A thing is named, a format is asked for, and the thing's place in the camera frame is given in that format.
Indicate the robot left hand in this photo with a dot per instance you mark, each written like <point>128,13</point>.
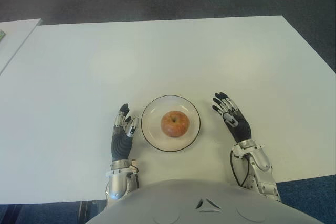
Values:
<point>120,145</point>

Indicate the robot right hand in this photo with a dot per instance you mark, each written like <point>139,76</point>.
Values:
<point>240,129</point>

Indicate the red apple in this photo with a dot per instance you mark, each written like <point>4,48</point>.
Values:
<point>175,123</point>

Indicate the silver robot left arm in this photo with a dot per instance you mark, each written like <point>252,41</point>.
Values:
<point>116,182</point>

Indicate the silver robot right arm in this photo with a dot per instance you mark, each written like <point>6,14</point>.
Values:
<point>260,166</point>

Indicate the white plate with black rim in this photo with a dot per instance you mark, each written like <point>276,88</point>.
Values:
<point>155,137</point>

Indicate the grey robot torso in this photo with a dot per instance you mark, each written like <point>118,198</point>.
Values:
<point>199,205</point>

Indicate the white side table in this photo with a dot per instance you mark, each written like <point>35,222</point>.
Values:
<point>15,40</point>

